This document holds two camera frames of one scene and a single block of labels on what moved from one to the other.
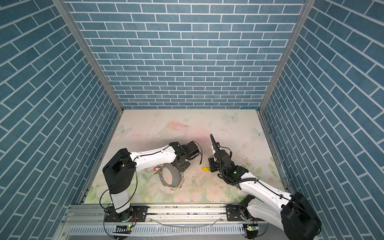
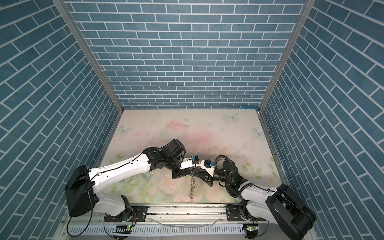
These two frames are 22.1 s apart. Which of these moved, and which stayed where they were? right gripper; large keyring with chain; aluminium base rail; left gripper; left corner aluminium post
Moved: large keyring with chain; left gripper; right gripper
Stayed: aluminium base rail; left corner aluminium post
